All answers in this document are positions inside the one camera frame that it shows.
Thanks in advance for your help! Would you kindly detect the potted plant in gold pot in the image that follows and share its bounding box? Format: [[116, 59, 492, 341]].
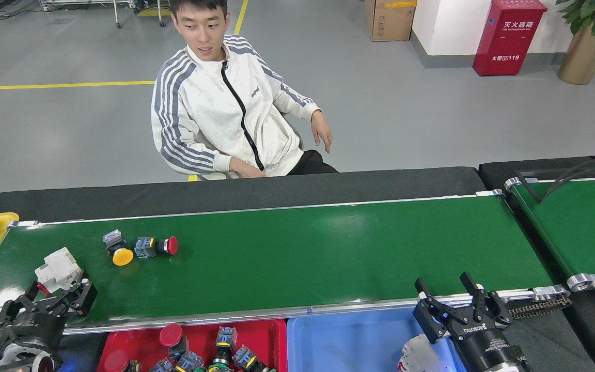
[[556, 0, 595, 85]]

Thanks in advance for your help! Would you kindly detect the short green conveyor belt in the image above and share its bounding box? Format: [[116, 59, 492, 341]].
[[504, 176, 595, 291]]

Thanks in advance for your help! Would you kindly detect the black drive chain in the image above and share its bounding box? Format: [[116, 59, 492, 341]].
[[507, 296, 573, 320]]

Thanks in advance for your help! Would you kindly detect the blue plastic tray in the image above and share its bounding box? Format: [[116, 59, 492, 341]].
[[286, 309, 471, 372]]

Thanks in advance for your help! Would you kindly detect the yellow push button switch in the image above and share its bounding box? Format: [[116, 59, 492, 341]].
[[173, 350, 206, 372], [102, 229, 135, 267]]

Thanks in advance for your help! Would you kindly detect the white circuit breaker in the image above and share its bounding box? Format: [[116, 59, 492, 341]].
[[34, 246, 84, 296], [398, 334, 449, 372]]

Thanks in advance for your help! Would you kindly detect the red fire extinguisher cabinet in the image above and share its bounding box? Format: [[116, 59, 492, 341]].
[[472, 0, 548, 77]]

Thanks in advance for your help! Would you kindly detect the red plastic tray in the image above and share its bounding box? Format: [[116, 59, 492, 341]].
[[96, 319, 288, 372]]

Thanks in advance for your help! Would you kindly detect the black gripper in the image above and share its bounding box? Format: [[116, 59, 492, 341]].
[[413, 271, 534, 372], [0, 279, 98, 355]]

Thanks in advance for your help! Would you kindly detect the person's left hand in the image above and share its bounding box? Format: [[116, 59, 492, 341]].
[[310, 110, 333, 154]]

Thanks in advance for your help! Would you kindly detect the person's right hand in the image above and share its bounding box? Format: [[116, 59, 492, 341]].
[[229, 158, 268, 179]]

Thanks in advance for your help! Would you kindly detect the long green conveyor belt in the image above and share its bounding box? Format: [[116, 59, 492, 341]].
[[0, 189, 572, 344]]

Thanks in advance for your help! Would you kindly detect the red push button switch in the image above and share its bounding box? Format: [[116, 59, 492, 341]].
[[159, 323, 190, 361], [133, 235, 179, 259], [103, 349, 142, 372]]

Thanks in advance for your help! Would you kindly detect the cardboard box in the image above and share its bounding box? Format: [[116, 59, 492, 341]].
[[364, 0, 418, 42]]

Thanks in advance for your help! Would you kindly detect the person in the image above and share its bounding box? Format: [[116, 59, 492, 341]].
[[150, 0, 339, 180]]

